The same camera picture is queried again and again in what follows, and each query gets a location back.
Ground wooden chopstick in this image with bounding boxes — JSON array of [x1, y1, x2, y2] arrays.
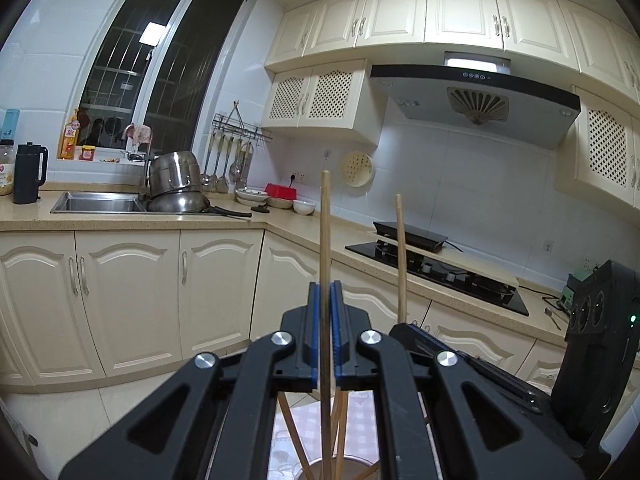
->
[[330, 387, 343, 451], [355, 462, 380, 480], [333, 391, 348, 480], [278, 392, 314, 480], [319, 170, 333, 480], [396, 194, 407, 324]]

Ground pink checkered tablecloth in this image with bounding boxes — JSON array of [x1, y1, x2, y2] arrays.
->
[[267, 391, 378, 479]]

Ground metal spoon on counter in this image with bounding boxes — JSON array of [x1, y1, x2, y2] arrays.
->
[[544, 308, 562, 330]]

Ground green electric cooker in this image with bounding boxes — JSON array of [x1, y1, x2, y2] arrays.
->
[[558, 269, 592, 314]]

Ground pink utensil holder cup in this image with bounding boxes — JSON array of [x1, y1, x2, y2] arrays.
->
[[294, 454, 381, 480]]

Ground black gas stove top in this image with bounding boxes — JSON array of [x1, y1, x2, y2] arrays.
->
[[345, 240, 529, 316]]

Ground black induction cooker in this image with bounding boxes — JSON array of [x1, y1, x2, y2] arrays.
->
[[373, 221, 448, 252]]

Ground white bowl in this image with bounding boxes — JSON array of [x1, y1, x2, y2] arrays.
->
[[293, 200, 316, 216]]

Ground red container on counter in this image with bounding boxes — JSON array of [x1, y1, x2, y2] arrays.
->
[[265, 183, 297, 200]]

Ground round bamboo steamer tray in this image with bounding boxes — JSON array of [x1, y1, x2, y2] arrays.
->
[[341, 151, 375, 188]]

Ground stainless steel wok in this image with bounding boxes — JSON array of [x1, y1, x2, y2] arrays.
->
[[144, 191, 253, 219]]

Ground cream lower cabinets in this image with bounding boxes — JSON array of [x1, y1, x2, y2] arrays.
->
[[1, 230, 566, 391]]

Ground cream cabinets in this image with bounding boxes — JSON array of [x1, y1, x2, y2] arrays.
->
[[1, 230, 566, 391], [262, 0, 639, 221]]

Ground stainless steel stock pot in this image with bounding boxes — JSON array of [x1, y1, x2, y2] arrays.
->
[[148, 151, 202, 197]]

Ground black range hood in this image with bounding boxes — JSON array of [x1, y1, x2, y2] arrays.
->
[[370, 48, 582, 150]]

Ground stainless steel sink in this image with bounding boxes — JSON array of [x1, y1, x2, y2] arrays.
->
[[51, 192, 145, 214]]

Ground cream upper cabinets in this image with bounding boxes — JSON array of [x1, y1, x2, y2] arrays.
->
[[262, 0, 639, 221]]

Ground small red jar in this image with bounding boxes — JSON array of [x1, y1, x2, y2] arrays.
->
[[79, 145, 96, 162]]

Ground orange dish soap bottle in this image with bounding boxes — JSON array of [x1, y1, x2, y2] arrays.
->
[[58, 108, 81, 160]]

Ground black electric kettle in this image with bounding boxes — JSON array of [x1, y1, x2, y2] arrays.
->
[[13, 142, 49, 205]]

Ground dark window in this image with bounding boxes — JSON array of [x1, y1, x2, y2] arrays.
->
[[77, 0, 244, 155]]

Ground glass jar with grains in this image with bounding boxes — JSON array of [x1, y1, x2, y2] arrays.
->
[[0, 139, 15, 196]]

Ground light blue box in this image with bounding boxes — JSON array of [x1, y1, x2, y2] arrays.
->
[[1, 108, 20, 141]]

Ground wall utensil hanging rack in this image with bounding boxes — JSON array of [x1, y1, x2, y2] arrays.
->
[[201, 101, 272, 194]]

